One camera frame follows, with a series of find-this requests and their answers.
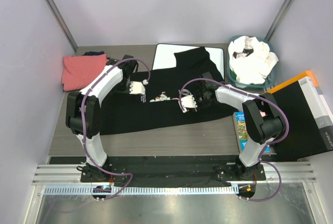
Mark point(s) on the white tray board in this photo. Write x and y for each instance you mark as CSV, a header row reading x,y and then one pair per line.
x,y
164,56

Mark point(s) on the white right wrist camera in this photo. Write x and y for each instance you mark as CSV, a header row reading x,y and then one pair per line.
x,y
188,104

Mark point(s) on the black floral print t-shirt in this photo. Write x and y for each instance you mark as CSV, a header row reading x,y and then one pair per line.
x,y
158,108

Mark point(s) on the blue picture book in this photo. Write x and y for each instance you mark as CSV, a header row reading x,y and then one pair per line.
x,y
240,130

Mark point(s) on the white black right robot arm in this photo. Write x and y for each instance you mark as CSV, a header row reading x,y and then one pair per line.
x,y
266,123

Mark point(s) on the folded dark navy t-shirt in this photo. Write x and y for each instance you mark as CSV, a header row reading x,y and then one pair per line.
x,y
94,53

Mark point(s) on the aluminium rail frame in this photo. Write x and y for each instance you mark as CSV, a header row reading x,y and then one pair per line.
x,y
66,180

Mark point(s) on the black orange box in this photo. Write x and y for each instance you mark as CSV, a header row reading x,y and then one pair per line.
x,y
309,117

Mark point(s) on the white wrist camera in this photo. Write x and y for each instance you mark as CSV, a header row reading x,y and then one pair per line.
x,y
188,104
138,87

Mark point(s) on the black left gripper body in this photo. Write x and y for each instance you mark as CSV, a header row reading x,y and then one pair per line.
x,y
124,86

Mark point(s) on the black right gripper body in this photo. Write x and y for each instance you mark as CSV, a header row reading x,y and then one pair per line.
x,y
200,98

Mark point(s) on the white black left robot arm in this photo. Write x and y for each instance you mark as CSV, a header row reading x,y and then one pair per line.
x,y
86,109

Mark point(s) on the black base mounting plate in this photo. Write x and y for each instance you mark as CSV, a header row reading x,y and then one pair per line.
x,y
177,171

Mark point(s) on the folded coral pink t-shirt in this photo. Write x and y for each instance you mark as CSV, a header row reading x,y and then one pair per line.
x,y
80,71

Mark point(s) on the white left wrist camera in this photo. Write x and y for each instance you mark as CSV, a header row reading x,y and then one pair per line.
x,y
138,87

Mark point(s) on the white crumpled t-shirts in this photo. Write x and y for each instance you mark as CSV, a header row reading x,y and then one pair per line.
x,y
251,61

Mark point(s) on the teal laundry basket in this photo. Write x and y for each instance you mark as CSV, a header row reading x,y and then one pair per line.
x,y
270,78

